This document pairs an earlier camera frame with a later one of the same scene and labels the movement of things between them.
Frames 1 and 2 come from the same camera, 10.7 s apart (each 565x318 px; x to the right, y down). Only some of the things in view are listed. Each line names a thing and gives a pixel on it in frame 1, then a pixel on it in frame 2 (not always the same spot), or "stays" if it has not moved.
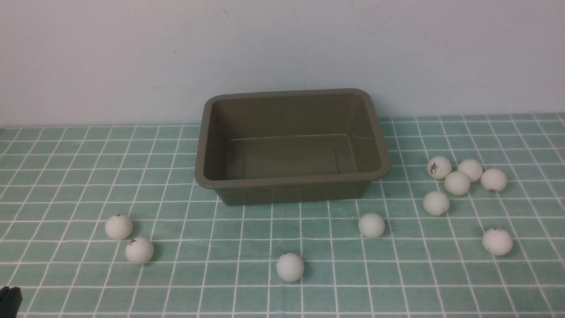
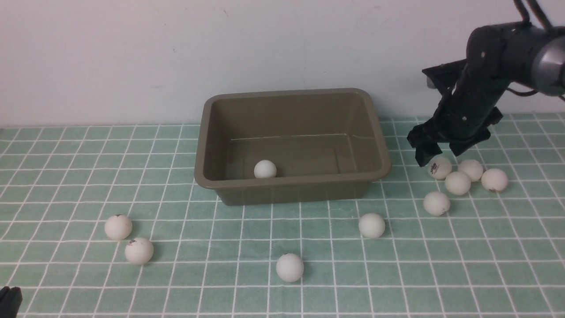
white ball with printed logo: x=438 y=168 stays
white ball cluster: x=494 y=179 stays
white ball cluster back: x=472 y=168 stays
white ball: x=497 y=241 to x=265 y=169
